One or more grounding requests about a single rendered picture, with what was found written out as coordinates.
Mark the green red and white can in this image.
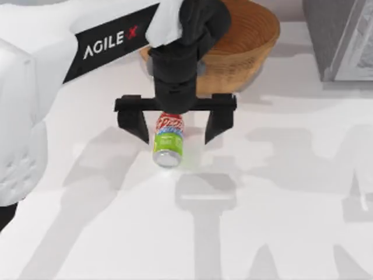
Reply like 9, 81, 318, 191
152, 111, 185, 168

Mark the wooden basket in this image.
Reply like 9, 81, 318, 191
139, 0, 281, 96

